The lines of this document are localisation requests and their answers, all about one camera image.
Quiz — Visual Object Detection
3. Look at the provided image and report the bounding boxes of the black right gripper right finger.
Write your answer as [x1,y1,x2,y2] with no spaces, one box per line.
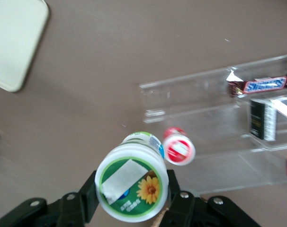
[157,169,262,227]

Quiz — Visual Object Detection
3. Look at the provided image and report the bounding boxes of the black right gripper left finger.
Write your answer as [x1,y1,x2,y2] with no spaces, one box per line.
[0,169,101,227]

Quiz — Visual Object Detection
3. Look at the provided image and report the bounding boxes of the green gum bottle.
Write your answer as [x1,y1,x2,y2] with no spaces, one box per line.
[95,131,170,223]

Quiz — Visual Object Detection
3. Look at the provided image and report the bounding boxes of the red gum bottle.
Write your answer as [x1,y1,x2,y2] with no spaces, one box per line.
[162,127,196,166]

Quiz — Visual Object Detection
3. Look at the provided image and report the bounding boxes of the cream plastic tray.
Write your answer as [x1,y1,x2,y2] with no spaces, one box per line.
[0,0,50,93]

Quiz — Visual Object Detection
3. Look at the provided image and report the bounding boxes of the clear acrylic stepped stand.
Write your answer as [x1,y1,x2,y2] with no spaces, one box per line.
[138,53,287,197]

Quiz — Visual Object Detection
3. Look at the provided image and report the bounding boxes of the small black box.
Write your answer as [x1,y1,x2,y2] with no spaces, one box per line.
[249,98,277,142]

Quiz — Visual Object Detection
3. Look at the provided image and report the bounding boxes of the Snickers bar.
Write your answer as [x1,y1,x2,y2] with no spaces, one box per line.
[228,72,287,98]

